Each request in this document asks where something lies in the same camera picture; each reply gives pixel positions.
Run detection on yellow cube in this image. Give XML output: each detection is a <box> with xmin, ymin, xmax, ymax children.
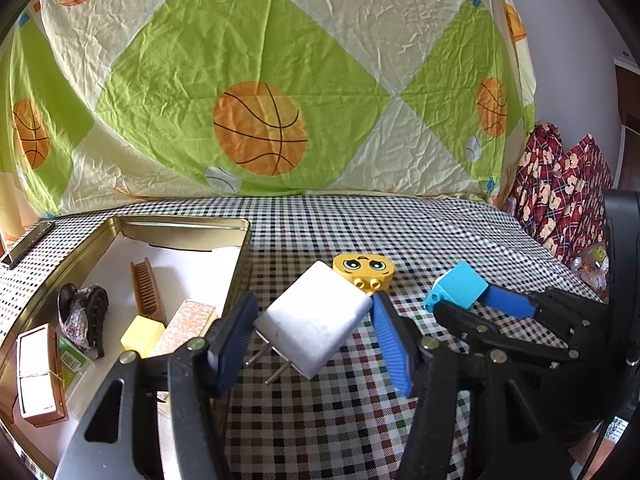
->
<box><xmin>120</xmin><ymin>315</ymin><xmax>166</xmax><ymax>358</ymax></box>

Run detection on brown comb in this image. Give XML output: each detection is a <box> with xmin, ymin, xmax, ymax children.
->
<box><xmin>130</xmin><ymin>257</ymin><xmax>168</xmax><ymax>326</ymax></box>

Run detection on white charger plug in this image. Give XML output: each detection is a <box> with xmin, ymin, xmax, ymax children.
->
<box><xmin>244</xmin><ymin>260</ymin><xmax>372</xmax><ymax>386</ymax></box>

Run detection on red patterned cushions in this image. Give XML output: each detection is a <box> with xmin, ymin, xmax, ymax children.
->
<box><xmin>542</xmin><ymin>134</ymin><xmax>615</xmax><ymax>266</ymax></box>

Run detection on gold metal tin box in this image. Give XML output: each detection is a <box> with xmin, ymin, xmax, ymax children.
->
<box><xmin>0</xmin><ymin>215</ymin><xmax>252</xmax><ymax>480</ymax></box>

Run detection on green card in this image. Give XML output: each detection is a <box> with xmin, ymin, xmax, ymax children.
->
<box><xmin>57</xmin><ymin>335</ymin><xmax>96</xmax><ymax>376</ymax></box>

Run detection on black cable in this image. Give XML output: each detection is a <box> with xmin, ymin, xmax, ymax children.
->
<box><xmin>580</xmin><ymin>400</ymin><xmax>626</xmax><ymax>480</ymax></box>

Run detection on blue toy block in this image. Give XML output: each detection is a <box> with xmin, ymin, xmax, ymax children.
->
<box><xmin>424</xmin><ymin>261</ymin><xmax>490</xmax><ymax>313</ymax></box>

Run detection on black hair claw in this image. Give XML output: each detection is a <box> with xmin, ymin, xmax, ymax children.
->
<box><xmin>57</xmin><ymin>282</ymin><xmax>110</xmax><ymax>360</ymax></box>

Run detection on wooden cabinet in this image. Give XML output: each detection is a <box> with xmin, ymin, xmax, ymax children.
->
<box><xmin>614</xmin><ymin>57</ymin><xmax>640</xmax><ymax>191</ymax></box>

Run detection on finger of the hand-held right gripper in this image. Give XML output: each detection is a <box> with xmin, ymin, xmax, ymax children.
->
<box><xmin>481</xmin><ymin>284</ymin><xmax>610</xmax><ymax>347</ymax></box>
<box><xmin>433</xmin><ymin>301</ymin><xmax>576</xmax><ymax>368</ymax></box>

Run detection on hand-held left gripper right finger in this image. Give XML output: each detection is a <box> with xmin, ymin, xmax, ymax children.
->
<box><xmin>369</xmin><ymin>290</ymin><xmax>571</xmax><ymax>480</ymax></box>

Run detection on copper coloured box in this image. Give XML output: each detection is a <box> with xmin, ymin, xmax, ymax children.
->
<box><xmin>15</xmin><ymin>323</ymin><xmax>68</xmax><ymax>428</ymax></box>

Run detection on yellow face toy block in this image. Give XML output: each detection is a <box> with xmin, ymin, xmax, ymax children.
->
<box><xmin>332</xmin><ymin>253</ymin><xmax>395</xmax><ymax>296</ymax></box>

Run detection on peach patterned box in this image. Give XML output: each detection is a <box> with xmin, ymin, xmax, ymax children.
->
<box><xmin>150</xmin><ymin>299</ymin><xmax>218</xmax><ymax>361</ymax></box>

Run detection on red printed fabric bag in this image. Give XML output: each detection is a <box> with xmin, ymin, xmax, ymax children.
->
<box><xmin>510</xmin><ymin>121</ymin><xmax>563</xmax><ymax>241</ymax></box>

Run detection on basketball printed bedsheet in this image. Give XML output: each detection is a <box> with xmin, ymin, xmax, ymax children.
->
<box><xmin>0</xmin><ymin>0</ymin><xmax>538</xmax><ymax>216</ymax></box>

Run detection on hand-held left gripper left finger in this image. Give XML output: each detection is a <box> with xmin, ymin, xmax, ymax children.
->
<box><xmin>52</xmin><ymin>291</ymin><xmax>260</xmax><ymax>480</ymax></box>

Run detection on person's right forearm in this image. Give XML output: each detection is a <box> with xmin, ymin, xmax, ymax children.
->
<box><xmin>570</xmin><ymin>430</ymin><xmax>601</xmax><ymax>468</ymax></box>

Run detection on plastic bag with smiley toy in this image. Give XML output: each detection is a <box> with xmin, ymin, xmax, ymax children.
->
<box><xmin>572</xmin><ymin>240</ymin><xmax>611</xmax><ymax>288</ymax></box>

